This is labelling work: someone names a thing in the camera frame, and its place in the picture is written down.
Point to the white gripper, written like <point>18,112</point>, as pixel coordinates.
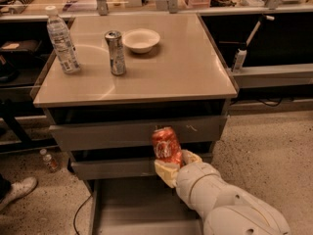
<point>188,179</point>

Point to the red coke can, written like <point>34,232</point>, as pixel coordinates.
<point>166,146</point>

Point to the grey bottom drawer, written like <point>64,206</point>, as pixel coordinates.
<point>140,206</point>

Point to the small bottle on floor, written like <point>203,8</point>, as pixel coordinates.
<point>49,160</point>

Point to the silver energy drink can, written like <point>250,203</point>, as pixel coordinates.
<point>115,45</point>

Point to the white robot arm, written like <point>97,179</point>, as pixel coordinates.
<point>225,209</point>

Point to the clear plastic water bottle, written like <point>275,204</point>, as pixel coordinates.
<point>61,41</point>

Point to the white rod tool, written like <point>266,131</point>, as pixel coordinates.
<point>260,21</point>

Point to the grey middle drawer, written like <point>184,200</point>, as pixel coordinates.
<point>94,170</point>

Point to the grey top drawer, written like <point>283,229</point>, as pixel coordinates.
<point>135,133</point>

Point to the white sneaker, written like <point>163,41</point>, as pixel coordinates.
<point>16,191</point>

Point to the grey drawer cabinet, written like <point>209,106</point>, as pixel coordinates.
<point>181,77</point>

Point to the white bowl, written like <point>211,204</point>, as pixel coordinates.
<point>140,40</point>

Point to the grey drawer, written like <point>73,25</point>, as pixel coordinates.
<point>135,133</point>
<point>140,206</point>
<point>94,170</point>

